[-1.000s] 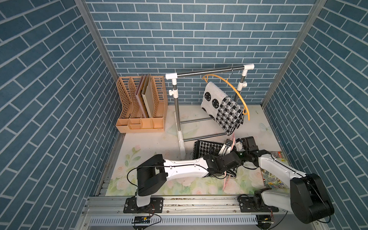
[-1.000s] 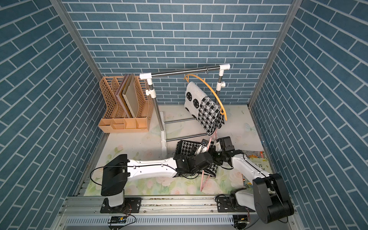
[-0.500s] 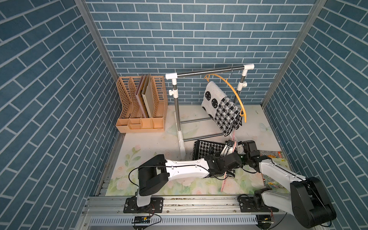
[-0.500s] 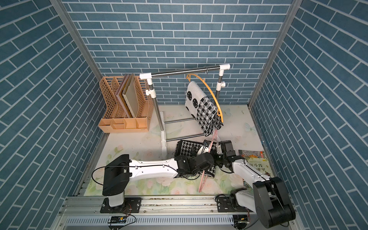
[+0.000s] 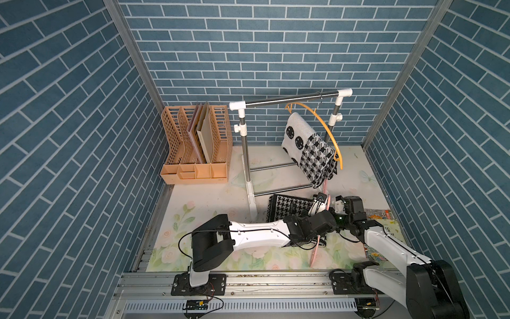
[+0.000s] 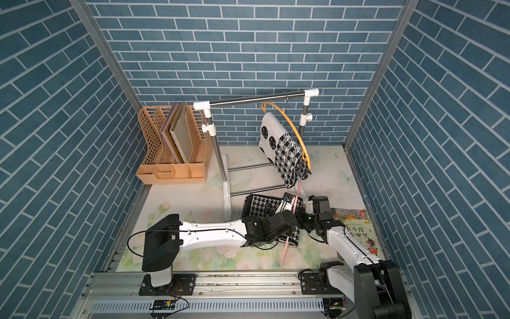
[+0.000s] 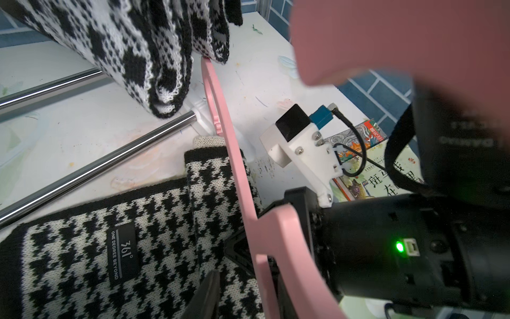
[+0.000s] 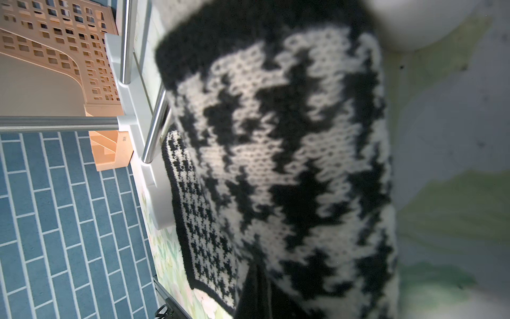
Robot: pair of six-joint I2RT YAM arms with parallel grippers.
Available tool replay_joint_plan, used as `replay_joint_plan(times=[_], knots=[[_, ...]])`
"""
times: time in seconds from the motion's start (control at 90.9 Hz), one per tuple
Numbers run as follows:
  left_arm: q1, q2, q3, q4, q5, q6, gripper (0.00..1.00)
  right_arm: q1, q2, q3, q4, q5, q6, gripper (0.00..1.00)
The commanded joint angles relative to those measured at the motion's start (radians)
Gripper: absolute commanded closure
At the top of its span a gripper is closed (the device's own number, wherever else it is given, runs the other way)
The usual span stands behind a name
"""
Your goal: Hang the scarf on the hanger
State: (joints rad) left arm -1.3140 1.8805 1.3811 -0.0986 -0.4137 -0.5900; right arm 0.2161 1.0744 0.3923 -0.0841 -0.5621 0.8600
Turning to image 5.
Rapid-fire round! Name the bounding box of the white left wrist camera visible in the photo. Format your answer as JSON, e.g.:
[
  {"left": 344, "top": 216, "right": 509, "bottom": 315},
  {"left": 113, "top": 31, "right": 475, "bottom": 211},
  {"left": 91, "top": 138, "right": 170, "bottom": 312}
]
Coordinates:
[{"left": 311, "top": 193, "right": 329, "bottom": 214}]

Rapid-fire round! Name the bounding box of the smiley face knit scarf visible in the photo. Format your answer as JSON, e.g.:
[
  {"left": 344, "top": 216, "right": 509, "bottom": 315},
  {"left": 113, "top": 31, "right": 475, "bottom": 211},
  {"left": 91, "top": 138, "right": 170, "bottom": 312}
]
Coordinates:
[{"left": 282, "top": 113, "right": 337, "bottom": 188}]

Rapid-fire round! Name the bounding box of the colourful children's picture book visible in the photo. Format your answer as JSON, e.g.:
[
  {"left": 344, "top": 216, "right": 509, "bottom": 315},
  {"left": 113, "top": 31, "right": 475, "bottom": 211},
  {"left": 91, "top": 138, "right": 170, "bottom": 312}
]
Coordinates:
[{"left": 364, "top": 209, "right": 406, "bottom": 263}]

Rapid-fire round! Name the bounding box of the beige book in organizer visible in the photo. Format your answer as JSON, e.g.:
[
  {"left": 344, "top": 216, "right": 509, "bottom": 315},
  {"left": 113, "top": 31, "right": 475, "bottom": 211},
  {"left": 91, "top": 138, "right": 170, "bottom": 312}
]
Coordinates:
[{"left": 197, "top": 102, "right": 214, "bottom": 163}]

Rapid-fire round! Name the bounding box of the peach plastic desk organizer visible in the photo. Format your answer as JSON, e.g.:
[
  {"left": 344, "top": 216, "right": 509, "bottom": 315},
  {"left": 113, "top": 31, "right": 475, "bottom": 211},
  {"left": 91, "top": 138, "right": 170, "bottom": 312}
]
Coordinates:
[{"left": 160, "top": 103, "right": 232, "bottom": 185}]

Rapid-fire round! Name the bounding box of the white and steel clothes rack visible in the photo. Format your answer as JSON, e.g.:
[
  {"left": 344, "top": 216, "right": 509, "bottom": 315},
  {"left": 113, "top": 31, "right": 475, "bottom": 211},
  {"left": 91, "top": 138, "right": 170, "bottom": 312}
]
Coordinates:
[{"left": 228, "top": 88, "right": 354, "bottom": 222}]

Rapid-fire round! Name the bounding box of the houndstooth black white scarf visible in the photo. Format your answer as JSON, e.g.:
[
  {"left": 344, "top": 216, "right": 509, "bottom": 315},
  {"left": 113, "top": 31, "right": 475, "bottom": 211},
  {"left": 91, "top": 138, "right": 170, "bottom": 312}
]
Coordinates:
[{"left": 266, "top": 194, "right": 317, "bottom": 223}]

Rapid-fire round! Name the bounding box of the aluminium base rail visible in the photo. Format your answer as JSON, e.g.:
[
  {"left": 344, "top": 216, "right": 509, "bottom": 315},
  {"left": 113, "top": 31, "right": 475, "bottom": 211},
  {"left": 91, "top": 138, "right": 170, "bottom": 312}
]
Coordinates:
[{"left": 106, "top": 271, "right": 400, "bottom": 318}]

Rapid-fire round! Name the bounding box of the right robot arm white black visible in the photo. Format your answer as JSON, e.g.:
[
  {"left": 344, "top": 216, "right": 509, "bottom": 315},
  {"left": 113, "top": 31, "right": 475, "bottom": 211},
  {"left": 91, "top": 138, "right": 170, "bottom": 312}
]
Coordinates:
[{"left": 334, "top": 196, "right": 470, "bottom": 318}]

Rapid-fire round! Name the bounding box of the green circuit board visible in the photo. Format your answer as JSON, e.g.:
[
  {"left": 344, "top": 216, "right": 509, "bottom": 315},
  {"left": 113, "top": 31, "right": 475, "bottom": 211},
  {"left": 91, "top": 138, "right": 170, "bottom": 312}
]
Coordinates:
[{"left": 183, "top": 300, "right": 209, "bottom": 312}]

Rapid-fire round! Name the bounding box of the pink plastic hanger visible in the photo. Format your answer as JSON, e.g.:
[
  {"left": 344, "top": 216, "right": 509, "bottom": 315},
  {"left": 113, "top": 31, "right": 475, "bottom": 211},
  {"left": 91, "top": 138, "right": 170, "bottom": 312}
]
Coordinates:
[{"left": 309, "top": 179, "right": 332, "bottom": 267}]

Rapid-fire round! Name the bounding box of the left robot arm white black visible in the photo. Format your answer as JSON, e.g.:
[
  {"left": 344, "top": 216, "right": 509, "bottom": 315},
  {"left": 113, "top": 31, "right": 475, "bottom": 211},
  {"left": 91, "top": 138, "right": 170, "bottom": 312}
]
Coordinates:
[{"left": 188, "top": 193, "right": 337, "bottom": 288}]

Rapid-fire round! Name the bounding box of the floral table mat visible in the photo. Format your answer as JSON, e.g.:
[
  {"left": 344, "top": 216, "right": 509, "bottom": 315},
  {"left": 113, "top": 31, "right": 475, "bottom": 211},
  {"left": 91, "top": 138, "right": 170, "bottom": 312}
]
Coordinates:
[{"left": 146, "top": 145, "right": 415, "bottom": 272}]

